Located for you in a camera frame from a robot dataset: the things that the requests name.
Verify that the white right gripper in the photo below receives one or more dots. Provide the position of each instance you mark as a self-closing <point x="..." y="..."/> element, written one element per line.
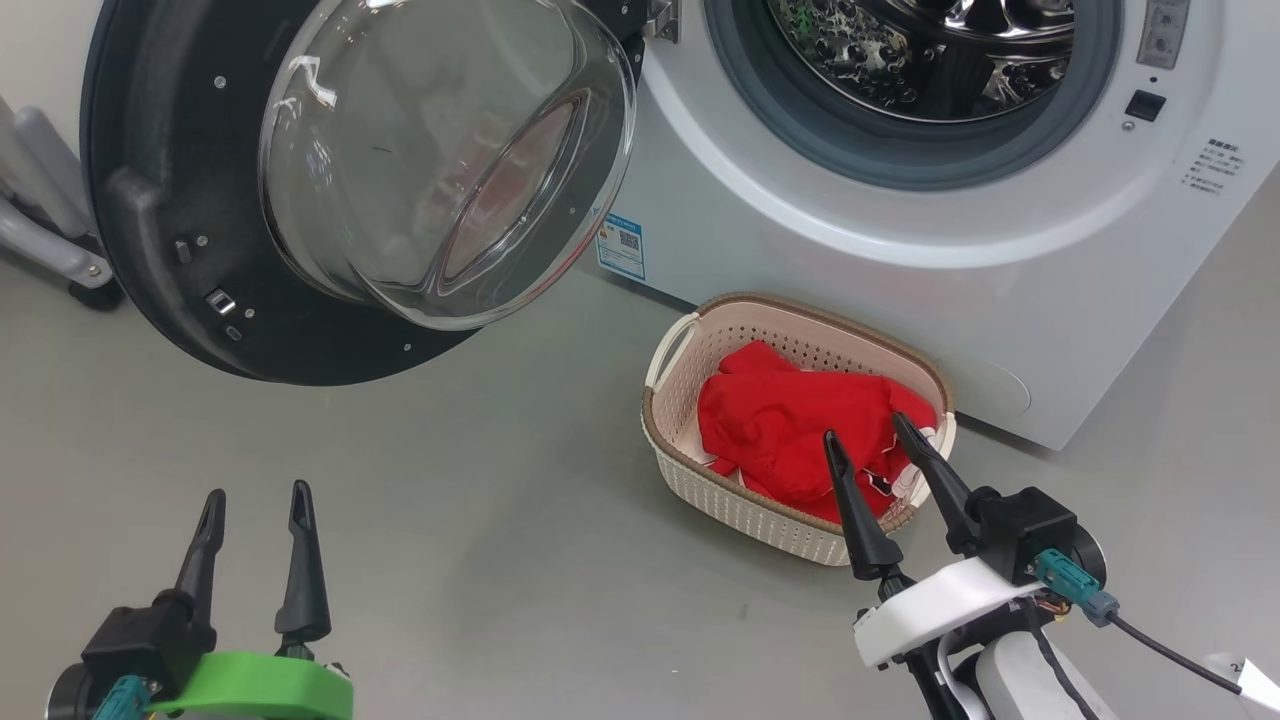
<point x="930" y="610"/>

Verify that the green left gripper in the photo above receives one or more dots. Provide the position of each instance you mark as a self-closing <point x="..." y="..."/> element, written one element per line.
<point x="260" y="690"/>

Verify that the red garment white hem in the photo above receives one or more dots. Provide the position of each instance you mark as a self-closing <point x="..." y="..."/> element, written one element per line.
<point x="790" y="420"/>

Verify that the washing machine glass door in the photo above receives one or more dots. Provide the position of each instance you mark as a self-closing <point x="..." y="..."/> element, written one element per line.
<point x="170" y="150"/>

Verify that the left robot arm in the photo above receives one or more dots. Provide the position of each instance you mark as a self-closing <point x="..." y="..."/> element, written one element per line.
<point x="68" y="695"/>

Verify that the cream perforated laundry basket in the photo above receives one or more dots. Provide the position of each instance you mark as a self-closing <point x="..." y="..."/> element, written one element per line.
<point x="720" y="500"/>

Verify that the white washing machine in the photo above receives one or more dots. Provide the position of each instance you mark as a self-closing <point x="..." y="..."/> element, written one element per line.
<point x="800" y="150"/>

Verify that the steel washer drum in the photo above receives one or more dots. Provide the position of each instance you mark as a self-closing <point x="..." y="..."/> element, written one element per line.
<point x="900" y="50"/>

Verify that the black door latch socket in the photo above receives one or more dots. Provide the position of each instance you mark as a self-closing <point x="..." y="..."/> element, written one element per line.
<point x="1146" y="106"/>

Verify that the metal door hinge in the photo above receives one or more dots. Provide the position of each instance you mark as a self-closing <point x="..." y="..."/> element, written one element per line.
<point x="663" y="20"/>

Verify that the round filter cover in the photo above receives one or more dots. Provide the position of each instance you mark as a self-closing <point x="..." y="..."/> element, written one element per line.
<point x="1000" y="385"/>

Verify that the black caster wheel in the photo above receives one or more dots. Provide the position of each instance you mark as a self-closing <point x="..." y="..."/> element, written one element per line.
<point x="97" y="296"/>

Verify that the blue energy label sticker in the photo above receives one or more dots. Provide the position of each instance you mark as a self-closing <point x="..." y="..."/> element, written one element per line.
<point x="621" y="245"/>

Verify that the printed text label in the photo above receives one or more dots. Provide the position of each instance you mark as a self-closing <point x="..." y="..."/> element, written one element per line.
<point x="1213" y="168"/>

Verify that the grey tubular stand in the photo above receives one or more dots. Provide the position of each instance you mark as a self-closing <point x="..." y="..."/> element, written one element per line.
<point x="45" y="160"/>

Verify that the grey warning sticker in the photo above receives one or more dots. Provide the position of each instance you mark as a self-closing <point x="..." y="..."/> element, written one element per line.
<point x="1163" y="35"/>

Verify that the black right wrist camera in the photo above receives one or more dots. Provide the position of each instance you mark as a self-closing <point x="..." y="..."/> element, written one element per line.
<point x="1025" y="535"/>

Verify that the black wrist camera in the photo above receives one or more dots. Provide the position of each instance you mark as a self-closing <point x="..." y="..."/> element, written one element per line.
<point x="1025" y="535"/>
<point x="140" y="640"/>

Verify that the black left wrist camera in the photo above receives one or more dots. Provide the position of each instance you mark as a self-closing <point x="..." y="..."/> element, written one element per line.
<point x="140" y="640"/>

